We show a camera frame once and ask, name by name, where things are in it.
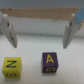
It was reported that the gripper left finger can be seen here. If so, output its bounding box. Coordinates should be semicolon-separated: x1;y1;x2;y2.
0;12;19;49

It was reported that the yellow block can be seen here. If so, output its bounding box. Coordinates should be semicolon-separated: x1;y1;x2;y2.
1;56;23;79

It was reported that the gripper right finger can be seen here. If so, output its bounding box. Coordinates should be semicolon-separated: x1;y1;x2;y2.
61;13;82;50

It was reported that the purple block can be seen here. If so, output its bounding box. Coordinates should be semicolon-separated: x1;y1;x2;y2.
41;51;59;74

